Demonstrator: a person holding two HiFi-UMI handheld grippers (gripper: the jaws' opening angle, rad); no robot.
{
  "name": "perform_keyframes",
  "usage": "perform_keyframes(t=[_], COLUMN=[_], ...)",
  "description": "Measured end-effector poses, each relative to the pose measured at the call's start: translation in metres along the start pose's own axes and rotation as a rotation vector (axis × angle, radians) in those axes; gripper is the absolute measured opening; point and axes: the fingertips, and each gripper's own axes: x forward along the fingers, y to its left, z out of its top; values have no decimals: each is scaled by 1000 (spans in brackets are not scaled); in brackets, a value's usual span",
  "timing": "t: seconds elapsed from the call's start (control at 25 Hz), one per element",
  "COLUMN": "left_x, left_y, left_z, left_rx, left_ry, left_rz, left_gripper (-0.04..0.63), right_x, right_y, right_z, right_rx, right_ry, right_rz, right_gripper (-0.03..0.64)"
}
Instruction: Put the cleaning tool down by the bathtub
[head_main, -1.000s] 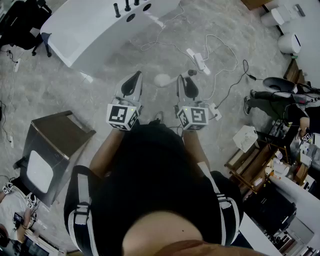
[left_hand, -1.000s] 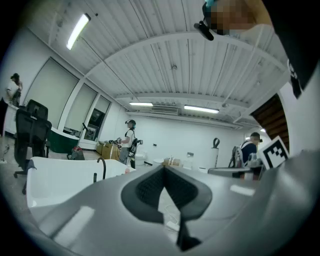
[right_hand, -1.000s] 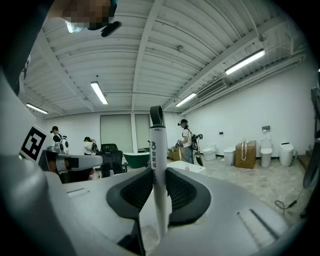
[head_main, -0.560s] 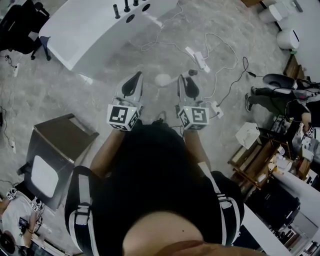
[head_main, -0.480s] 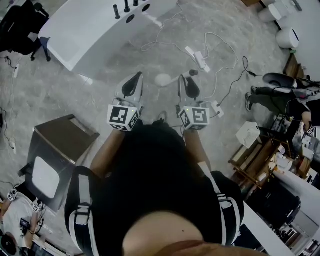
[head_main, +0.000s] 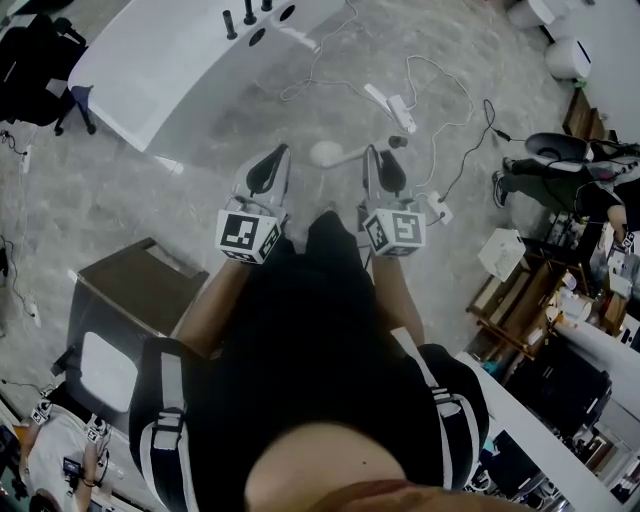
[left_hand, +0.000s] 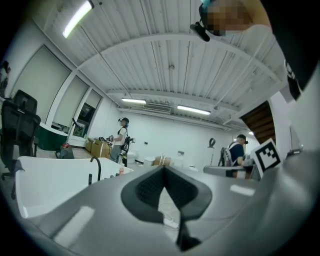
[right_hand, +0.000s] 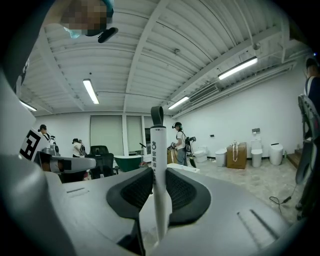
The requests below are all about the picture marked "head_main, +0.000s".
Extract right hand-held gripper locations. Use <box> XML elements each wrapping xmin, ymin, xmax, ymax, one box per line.
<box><xmin>357</xmin><ymin>144</ymin><xmax>428</xmax><ymax>259</ymax></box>

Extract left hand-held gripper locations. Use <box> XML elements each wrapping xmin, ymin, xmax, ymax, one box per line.
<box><xmin>214</xmin><ymin>144</ymin><xmax>294</xmax><ymax>265</ymax></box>

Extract white round-head cleaning tool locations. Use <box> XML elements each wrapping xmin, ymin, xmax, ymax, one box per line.
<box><xmin>308</xmin><ymin>134</ymin><xmax>409</xmax><ymax>170</ymax></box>

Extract white bathtub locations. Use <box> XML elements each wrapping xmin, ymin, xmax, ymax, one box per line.
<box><xmin>67</xmin><ymin>0</ymin><xmax>347</xmax><ymax>154</ymax></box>

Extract person's right forearm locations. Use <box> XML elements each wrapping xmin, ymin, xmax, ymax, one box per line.
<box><xmin>367</xmin><ymin>253</ymin><xmax>427</xmax><ymax>347</ymax></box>

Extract person's left forearm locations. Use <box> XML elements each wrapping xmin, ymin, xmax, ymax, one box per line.
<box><xmin>174</xmin><ymin>257</ymin><xmax>251</xmax><ymax>362</ymax></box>

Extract white socket block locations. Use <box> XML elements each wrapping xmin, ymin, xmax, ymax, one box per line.
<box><xmin>423</xmin><ymin>190</ymin><xmax>455</xmax><ymax>225</ymax></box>

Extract small white floor block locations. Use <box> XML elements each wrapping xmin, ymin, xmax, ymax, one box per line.
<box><xmin>153</xmin><ymin>155</ymin><xmax>186</xmax><ymax>176</ymax></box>

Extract white cardboard box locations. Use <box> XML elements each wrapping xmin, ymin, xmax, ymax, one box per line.
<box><xmin>476</xmin><ymin>227</ymin><xmax>527</xmax><ymax>279</ymax></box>

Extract person's black clothing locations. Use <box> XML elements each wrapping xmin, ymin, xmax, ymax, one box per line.
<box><xmin>127</xmin><ymin>209</ymin><xmax>491</xmax><ymax>512</ymax></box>

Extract wooden shelf unit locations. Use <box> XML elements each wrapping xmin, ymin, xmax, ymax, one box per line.
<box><xmin>465</xmin><ymin>248</ymin><xmax>640</xmax><ymax>362</ymax></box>

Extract brown wooden boards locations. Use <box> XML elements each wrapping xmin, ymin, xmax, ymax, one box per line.
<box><xmin>561</xmin><ymin>88</ymin><xmax>622</xmax><ymax>147</ymax></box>

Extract white toilet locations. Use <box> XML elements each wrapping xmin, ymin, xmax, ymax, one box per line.
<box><xmin>507</xmin><ymin>0</ymin><xmax>557</xmax><ymax>30</ymax></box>
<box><xmin>543</xmin><ymin>36</ymin><xmax>595</xmax><ymax>80</ymax></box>

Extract white square basin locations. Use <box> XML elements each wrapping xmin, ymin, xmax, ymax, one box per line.
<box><xmin>78</xmin><ymin>331</ymin><xmax>140</xmax><ymax>414</ymax></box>

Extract black office chair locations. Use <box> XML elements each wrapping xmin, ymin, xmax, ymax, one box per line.
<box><xmin>0</xmin><ymin>13</ymin><xmax>97</xmax><ymax>137</ymax></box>

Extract white counter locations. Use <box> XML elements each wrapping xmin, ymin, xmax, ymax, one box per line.
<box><xmin>455</xmin><ymin>329</ymin><xmax>640</xmax><ymax>512</ymax></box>

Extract long white cable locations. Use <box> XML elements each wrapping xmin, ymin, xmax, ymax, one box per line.
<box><xmin>403</xmin><ymin>54</ymin><xmax>477</xmax><ymax>187</ymax></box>

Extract black cable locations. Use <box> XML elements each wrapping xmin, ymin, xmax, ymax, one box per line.
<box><xmin>462</xmin><ymin>98</ymin><xmax>527</xmax><ymax>151</ymax></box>

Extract thin white cable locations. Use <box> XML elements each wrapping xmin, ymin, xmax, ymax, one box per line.
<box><xmin>279</xmin><ymin>0</ymin><xmax>362</xmax><ymax>102</ymax></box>

